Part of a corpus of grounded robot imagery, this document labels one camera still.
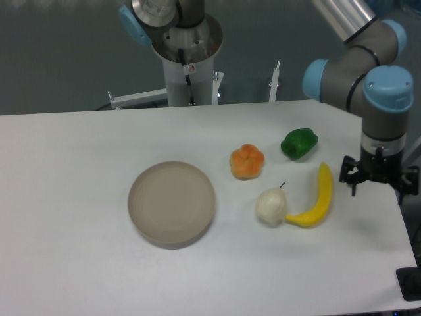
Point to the orange toy pumpkin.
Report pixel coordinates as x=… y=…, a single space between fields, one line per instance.
x=246 y=162

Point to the black device at table edge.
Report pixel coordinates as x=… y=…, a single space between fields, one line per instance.
x=409 y=283

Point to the yellow toy banana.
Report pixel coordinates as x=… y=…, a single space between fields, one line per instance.
x=318 y=212

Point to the white left mounting bracket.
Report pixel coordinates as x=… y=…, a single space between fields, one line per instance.
x=138 y=100

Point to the white mounting bracket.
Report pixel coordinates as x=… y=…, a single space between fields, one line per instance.
x=275 y=82
x=138 y=100

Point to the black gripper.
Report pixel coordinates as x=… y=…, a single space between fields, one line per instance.
x=376 y=167

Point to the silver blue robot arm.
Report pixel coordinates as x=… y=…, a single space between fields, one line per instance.
x=364 y=81

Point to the white right mounting bracket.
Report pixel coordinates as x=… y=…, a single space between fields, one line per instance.
x=275 y=82

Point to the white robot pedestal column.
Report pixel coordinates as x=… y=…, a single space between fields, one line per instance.
x=187 y=56

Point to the white toy pear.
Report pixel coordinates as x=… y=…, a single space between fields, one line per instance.
x=271 y=206

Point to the green toy bell pepper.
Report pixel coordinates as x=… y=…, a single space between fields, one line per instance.
x=298 y=143

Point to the beige round plate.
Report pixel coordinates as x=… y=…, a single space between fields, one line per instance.
x=172 y=204

